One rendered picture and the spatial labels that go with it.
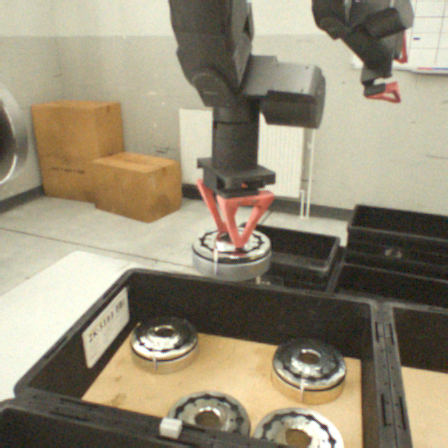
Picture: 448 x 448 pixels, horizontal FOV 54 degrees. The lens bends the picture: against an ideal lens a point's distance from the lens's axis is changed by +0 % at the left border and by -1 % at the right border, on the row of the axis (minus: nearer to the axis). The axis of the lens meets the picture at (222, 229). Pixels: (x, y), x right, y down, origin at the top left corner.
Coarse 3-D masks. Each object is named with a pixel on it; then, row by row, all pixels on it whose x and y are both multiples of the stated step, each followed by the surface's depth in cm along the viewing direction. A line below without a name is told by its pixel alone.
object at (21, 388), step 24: (120, 288) 68; (240, 288) 68; (264, 288) 67; (288, 288) 67; (96, 312) 61; (72, 336) 56; (48, 360) 52; (384, 360) 52; (24, 384) 48; (384, 384) 48; (72, 408) 45; (96, 408) 45; (120, 408) 45; (384, 408) 47; (192, 432) 42; (216, 432) 42; (384, 432) 42
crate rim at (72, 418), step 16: (16, 400) 46; (0, 416) 44; (32, 416) 45; (48, 416) 44; (64, 416) 44; (80, 416) 44; (96, 416) 44; (96, 432) 43; (112, 432) 42; (128, 432) 42; (144, 432) 42; (160, 432) 42
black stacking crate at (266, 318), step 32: (160, 288) 72; (192, 288) 70; (224, 288) 68; (128, 320) 72; (192, 320) 72; (224, 320) 71; (256, 320) 69; (288, 320) 68; (320, 320) 66; (352, 320) 65; (64, 352) 55; (352, 352) 67; (32, 384) 49; (64, 384) 55
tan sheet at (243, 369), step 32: (128, 352) 68; (224, 352) 68; (256, 352) 68; (96, 384) 62; (128, 384) 62; (160, 384) 62; (192, 384) 62; (224, 384) 62; (256, 384) 62; (352, 384) 62; (160, 416) 57; (256, 416) 57; (352, 416) 57
